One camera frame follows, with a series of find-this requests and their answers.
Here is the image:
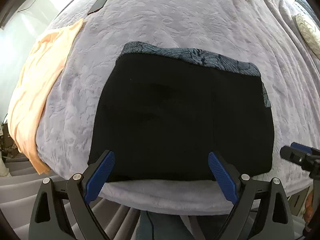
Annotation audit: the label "black cable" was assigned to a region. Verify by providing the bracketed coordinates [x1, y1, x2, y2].
[146, 211, 155, 240]

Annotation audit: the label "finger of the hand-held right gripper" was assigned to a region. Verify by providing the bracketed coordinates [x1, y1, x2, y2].
[291, 142, 320, 156]
[279, 146, 308, 167]

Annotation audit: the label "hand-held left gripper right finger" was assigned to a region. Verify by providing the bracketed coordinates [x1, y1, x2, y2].
[208, 151, 295, 240]

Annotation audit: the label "black smartphone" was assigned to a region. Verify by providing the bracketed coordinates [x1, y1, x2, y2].
[87, 0, 111, 15]

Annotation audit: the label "grey quilted pillow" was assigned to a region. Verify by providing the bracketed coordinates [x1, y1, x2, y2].
[295, 0, 320, 15]

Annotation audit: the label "black pants with blue lining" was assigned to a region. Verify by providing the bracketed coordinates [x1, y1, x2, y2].
[88, 41, 275, 182]

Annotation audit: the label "cream patterned cushion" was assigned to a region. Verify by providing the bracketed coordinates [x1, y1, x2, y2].
[291, 14, 320, 61]

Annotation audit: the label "cardboard box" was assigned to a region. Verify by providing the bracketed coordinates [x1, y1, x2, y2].
[287, 187, 310, 217]

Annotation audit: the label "peach cloth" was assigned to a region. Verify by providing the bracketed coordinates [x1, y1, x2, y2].
[7, 19, 84, 175]

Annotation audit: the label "person's right hand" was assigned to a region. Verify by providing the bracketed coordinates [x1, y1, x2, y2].
[303, 187, 315, 223]

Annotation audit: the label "lavender plush blanket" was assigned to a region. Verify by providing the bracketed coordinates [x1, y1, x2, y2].
[7, 0, 320, 217]

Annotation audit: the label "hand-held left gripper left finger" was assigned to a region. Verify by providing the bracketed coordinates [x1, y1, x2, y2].
[29, 150, 116, 240]

